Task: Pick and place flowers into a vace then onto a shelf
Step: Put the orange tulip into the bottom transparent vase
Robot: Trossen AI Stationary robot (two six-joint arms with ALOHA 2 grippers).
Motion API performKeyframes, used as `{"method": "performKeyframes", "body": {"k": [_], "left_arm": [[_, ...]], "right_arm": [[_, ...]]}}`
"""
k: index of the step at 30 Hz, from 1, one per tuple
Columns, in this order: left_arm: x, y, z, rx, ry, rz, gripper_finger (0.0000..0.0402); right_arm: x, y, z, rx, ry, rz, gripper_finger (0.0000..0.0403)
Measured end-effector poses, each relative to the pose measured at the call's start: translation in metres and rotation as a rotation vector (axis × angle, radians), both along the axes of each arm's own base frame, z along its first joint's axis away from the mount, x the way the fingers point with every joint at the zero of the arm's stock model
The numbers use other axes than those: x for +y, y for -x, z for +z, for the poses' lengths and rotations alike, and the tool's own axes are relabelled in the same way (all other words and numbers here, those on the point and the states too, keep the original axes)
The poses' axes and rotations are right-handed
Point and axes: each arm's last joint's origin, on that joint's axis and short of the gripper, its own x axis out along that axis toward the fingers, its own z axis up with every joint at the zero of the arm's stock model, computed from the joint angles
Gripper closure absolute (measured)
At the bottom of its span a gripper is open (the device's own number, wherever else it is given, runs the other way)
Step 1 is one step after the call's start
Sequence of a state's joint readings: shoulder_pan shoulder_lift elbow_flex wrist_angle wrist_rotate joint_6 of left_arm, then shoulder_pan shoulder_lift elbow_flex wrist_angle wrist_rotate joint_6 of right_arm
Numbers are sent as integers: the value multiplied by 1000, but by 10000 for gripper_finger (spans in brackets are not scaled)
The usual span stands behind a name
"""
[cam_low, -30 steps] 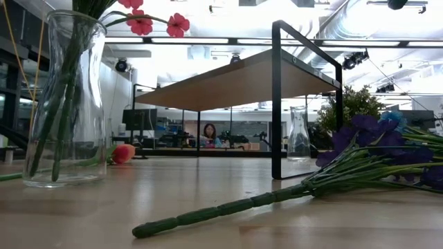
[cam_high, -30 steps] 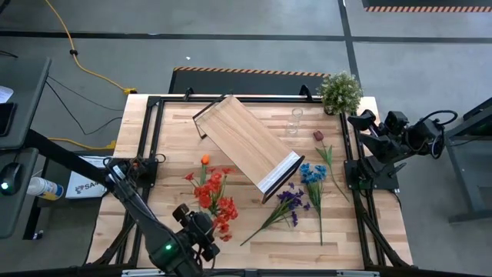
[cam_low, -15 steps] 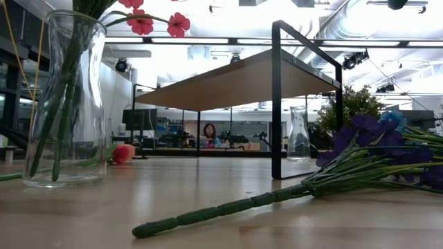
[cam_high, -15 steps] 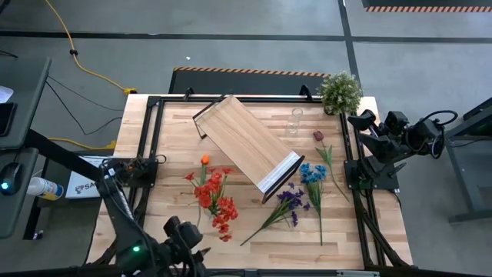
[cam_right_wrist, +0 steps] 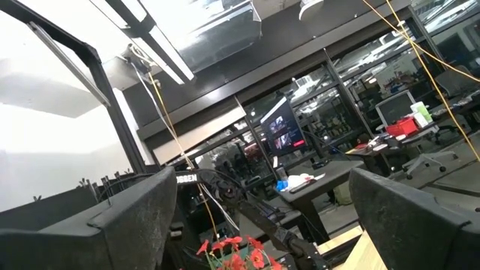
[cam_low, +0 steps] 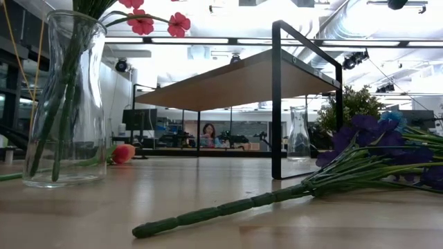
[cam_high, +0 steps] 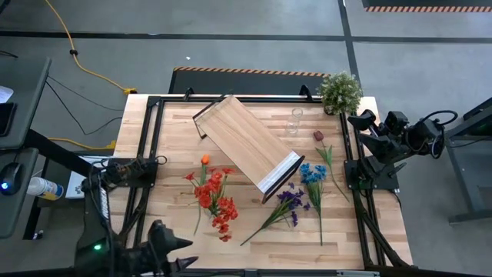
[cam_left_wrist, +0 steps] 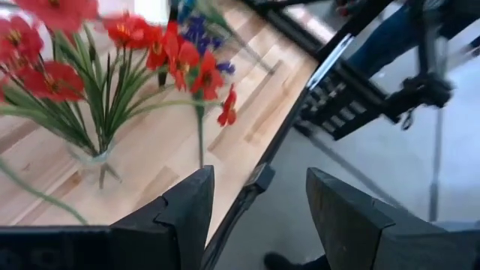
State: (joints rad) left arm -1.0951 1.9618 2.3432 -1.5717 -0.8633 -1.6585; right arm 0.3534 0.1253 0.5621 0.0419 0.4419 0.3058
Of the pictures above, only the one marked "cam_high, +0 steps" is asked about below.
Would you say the blue artificial flower bunch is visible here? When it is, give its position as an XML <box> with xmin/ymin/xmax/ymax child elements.
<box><xmin>299</xmin><ymin>162</ymin><xmax>329</xmax><ymax>247</ymax></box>

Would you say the black desk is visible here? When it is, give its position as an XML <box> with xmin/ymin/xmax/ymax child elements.
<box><xmin>0</xmin><ymin>56</ymin><xmax>53</xmax><ymax>240</ymax></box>

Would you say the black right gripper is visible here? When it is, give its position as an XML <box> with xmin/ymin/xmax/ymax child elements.
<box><xmin>347</xmin><ymin>109</ymin><xmax>413</xmax><ymax>165</ymax></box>

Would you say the black aluminium rig frame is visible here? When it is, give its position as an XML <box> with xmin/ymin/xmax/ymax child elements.
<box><xmin>118</xmin><ymin>85</ymin><xmax>415</xmax><ymax>277</ymax></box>

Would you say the black tablet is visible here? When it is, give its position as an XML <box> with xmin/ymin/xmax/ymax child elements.
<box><xmin>0</xmin><ymin>102</ymin><xmax>18</xmax><ymax>138</ymax></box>

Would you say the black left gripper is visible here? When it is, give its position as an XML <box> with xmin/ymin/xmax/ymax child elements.
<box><xmin>148</xmin><ymin>219</ymin><xmax>199</xmax><ymax>275</ymax></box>

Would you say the green potted plant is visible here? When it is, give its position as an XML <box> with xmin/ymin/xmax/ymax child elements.
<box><xmin>317</xmin><ymin>71</ymin><xmax>364</xmax><ymax>116</ymax></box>

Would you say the dark red artificial tulip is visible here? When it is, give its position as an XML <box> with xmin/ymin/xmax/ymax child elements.
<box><xmin>312</xmin><ymin>129</ymin><xmax>351</xmax><ymax>203</ymax></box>

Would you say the red artificial flower bunch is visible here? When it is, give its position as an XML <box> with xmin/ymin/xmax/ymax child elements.
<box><xmin>182</xmin><ymin>165</ymin><xmax>240</xmax><ymax>243</ymax></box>

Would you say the purple artificial flower bunch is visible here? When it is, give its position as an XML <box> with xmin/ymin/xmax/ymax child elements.
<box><xmin>239</xmin><ymin>182</ymin><xmax>312</xmax><ymax>247</ymax></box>

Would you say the clear glass vase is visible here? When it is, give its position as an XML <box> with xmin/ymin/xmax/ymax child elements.
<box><xmin>284</xmin><ymin>107</ymin><xmax>304</xmax><ymax>135</ymax></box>

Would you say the black hazard-striped floor mat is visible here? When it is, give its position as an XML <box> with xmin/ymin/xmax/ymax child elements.
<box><xmin>361</xmin><ymin>0</ymin><xmax>492</xmax><ymax>13</ymax></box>
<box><xmin>168</xmin><ymin>65</ymin><xmax>331</xmax><ymax>95</ymax></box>

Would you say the white paper sheet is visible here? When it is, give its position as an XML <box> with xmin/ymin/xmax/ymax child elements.
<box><xmin>0</xmin><ymin>85</ymin><xmax>15</xmax><ymax>104</ymax></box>

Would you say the black metal stand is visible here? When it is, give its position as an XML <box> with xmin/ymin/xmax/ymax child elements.
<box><xmin>444</xmin><ymin>95</ymin><xmax>492</xmax><ymax>225</ymax></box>

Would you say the black cable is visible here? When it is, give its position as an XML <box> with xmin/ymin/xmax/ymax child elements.
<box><xmin>45</xmin><ymin>75</ymin><xmax>125</xmax><ymax>136</ymax></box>

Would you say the white spray can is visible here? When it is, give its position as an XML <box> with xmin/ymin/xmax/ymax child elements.
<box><xmin>25</xmin><ymin>175</ymin><xmax>65</xmax><ymax>202</ymax></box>

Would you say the black computer mouse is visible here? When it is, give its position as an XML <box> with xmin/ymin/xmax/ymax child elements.
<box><xmin>0</xmin><ymin>162</ymin><xmax>24</xmax><ymax>196</ymax></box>

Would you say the orange artificial tulip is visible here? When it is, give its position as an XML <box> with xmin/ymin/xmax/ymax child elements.
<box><xmin>192</xmin><ymin>153</ymin><xmax>211</xmax><ymax>236</ymax></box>

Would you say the white box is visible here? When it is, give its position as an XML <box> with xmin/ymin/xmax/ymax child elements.
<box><xmin>64</xmin><ymin>155</ymin><xmax>112</xmax><ymax>200</ymax></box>

